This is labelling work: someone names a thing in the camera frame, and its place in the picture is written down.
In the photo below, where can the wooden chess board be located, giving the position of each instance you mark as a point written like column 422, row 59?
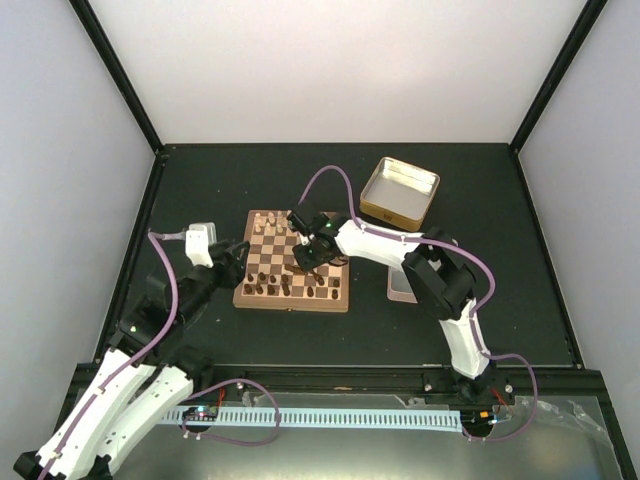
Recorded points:
column 268, row 254

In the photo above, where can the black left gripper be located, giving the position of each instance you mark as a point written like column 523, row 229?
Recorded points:
column 231, row 269

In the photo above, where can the left controller circuit board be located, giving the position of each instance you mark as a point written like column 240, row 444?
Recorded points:
column 200, row 413

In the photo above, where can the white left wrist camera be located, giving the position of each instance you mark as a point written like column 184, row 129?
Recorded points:
column 199, row 237

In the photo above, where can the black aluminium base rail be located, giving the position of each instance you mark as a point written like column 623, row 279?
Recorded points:
column 438, row 384

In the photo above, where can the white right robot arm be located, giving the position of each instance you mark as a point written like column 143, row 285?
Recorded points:
column 439, row 279

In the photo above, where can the right controller circuit board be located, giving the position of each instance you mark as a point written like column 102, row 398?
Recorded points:
column 479, row 417

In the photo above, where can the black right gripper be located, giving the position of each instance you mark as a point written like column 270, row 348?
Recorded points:
column 305, row 262

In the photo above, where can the silver patterned tin lid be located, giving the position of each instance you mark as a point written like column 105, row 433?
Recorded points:
column 399, row 288

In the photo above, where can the controller circuit board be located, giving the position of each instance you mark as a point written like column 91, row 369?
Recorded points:
column 479, row 417
column 200, row 413

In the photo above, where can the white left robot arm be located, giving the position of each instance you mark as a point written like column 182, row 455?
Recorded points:
column 146, row 371

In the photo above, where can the right black frame post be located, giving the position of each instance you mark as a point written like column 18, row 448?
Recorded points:
column 573, row 43

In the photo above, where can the gold square tin box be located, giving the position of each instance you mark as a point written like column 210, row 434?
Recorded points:
column 399, row 193

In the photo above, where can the white slotted cable duct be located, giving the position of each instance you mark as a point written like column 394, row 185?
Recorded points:
column 428, row 420

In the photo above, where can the black frame post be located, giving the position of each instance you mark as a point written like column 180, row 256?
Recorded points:
column 573, row 43
column 103, row 46

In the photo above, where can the left black frame post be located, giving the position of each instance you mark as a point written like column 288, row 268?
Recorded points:
column 103, row 46

